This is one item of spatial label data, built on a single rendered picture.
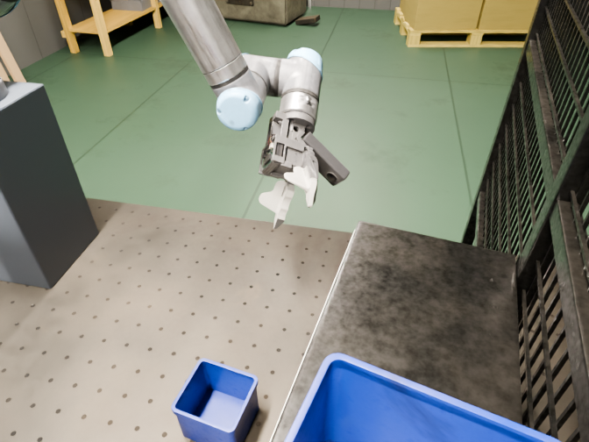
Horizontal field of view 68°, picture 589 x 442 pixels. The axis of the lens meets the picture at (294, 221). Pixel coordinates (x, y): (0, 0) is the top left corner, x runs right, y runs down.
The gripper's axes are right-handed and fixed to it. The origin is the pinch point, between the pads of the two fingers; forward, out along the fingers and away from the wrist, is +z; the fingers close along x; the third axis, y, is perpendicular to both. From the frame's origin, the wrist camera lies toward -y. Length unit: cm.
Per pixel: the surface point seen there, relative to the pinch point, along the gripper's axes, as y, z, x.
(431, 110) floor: -166, -176, -155
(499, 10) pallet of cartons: -259, -337, -168
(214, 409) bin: 5.4, 33.4, -12.3
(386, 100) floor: -141, -189, -178
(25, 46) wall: 145, -229, -346
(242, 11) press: -43, -370, -343
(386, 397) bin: 7.7, 26.9, 40.1
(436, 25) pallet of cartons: -212, -322, -203
